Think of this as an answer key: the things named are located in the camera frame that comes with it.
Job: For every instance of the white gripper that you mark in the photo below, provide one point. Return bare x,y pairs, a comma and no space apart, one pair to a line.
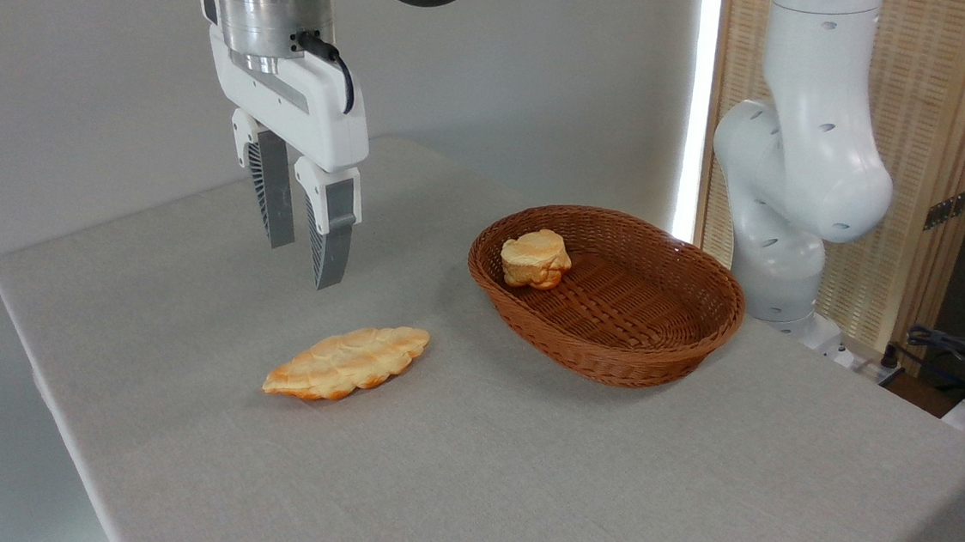
322,120

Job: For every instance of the long golden bread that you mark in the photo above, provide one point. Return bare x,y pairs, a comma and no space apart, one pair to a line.
346,362

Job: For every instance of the small round bread bun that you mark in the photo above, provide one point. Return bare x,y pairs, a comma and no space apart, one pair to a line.
535,258

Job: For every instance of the brown oval wicker basket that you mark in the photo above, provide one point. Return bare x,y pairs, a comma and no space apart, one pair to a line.
617,316

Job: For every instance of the grey tablecloth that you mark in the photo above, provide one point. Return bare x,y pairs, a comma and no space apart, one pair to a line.
466,476

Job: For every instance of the white power strip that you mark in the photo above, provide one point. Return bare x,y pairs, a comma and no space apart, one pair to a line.
875,368

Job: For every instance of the bamboo folding screen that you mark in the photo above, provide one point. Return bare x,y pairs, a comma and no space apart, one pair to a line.
934,108

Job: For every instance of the black screen hinge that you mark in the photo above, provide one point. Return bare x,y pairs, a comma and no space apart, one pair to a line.
951,207

